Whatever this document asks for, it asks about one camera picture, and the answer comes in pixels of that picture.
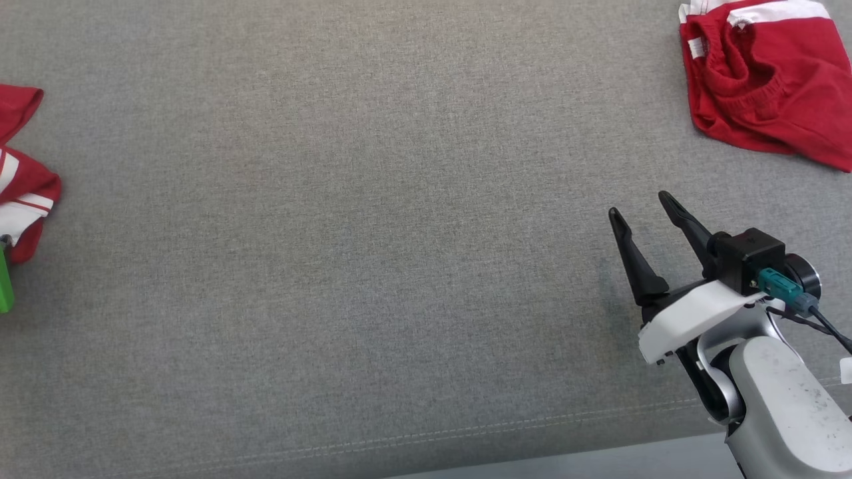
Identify red shorts with white trim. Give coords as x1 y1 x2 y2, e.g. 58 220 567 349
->
678 0 852 173

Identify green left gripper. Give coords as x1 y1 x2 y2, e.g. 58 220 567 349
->
0 246 15 315

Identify red jersey with number print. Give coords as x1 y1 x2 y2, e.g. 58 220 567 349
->
0 84 63 265

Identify grey fabric sofa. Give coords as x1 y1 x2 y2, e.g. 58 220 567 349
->
0 0 852 479

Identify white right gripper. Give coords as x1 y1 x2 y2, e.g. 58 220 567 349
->
608 191 767 365

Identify black cable with teal plug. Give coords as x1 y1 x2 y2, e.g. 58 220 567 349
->
757 268 852 353

